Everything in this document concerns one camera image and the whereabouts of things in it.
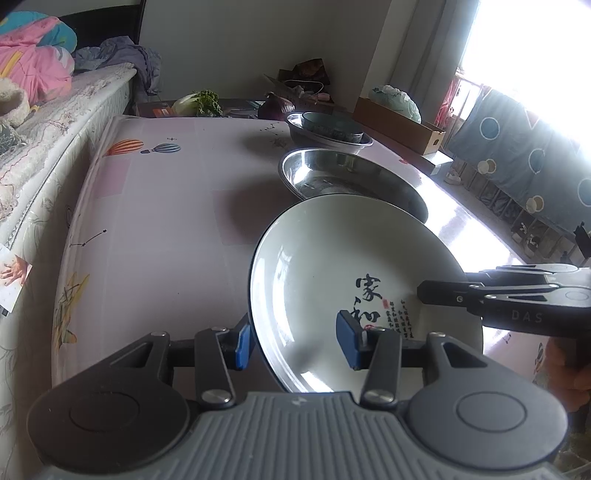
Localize person's right hand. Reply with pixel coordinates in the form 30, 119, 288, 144
545, 340, 591, 412

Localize black bed headboard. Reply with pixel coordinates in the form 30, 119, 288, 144
54, 0, 147, 49

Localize white patterned mattress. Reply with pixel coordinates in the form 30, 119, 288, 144
0, 62, 136, 462

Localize pink hanging clothing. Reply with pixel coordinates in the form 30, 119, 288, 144
438, 69, 468, 136

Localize small steel bowl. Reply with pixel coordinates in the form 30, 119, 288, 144
286, 112, 374, 156

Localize teal ceramic bowl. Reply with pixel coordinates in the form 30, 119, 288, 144
301, 112, 365, 144

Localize large steel basin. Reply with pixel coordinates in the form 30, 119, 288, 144
279, 148, 428, 221
278, 154, 428, 223

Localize pink printed tablecloth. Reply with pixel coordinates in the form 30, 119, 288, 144
51, 115, 591, 398

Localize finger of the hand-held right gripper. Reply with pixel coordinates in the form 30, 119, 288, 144
464, 264, 580, 283
417, 278, 561, 308

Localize white plastic bag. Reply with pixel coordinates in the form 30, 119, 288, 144
369, 84, 422, 124

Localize green leafy cabbage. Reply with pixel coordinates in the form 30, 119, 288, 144
172, 90, 223, 117

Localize long wooden box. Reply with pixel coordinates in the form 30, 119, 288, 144
353, 96, 447, 156

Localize grey crumpled clothes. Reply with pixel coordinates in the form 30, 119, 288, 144
73, 37, 163, 97

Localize white fluffy cloth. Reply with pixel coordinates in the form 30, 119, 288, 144
0, 78, 31, 128

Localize blue circle print blanket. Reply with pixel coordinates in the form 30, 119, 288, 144
447, 87, 591, 234

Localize dark low side table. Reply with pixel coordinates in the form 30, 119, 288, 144
135, 98, 296, 120

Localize blue quilt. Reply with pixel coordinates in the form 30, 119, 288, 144
0, 11, 77, 52

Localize pink quilt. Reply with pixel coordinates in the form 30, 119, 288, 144
0, 44, 75, 106

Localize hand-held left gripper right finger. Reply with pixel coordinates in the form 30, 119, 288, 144
336, 310, 490, 408

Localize small photo card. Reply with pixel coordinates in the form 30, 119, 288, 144
0, 244, 34, 315

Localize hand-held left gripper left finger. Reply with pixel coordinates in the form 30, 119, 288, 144
104, 323, 252, 409

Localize white calligraphy print plate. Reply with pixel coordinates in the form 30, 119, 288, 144
248, 194, 485, 394

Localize open cardboard box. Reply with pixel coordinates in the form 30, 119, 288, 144
264, 58, 334, 106

